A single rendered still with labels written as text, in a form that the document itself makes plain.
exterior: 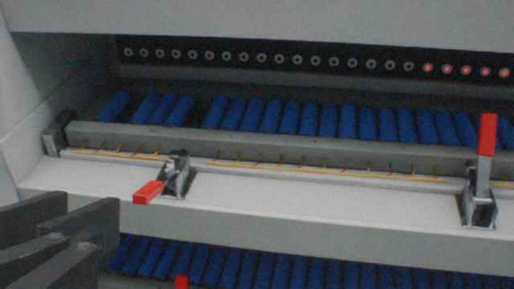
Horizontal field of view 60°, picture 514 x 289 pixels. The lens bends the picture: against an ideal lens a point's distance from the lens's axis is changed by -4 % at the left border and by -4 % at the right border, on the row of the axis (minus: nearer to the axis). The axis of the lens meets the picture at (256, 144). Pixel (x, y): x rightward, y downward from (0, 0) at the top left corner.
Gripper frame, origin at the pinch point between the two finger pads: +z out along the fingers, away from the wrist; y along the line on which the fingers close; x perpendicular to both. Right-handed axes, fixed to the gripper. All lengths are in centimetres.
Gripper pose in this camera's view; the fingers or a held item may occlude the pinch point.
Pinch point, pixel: (55, 231)
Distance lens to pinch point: 27.0
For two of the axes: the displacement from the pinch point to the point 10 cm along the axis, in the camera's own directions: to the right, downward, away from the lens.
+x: 0.6, -9.9, -1.0
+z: 1.8, -0.9, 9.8
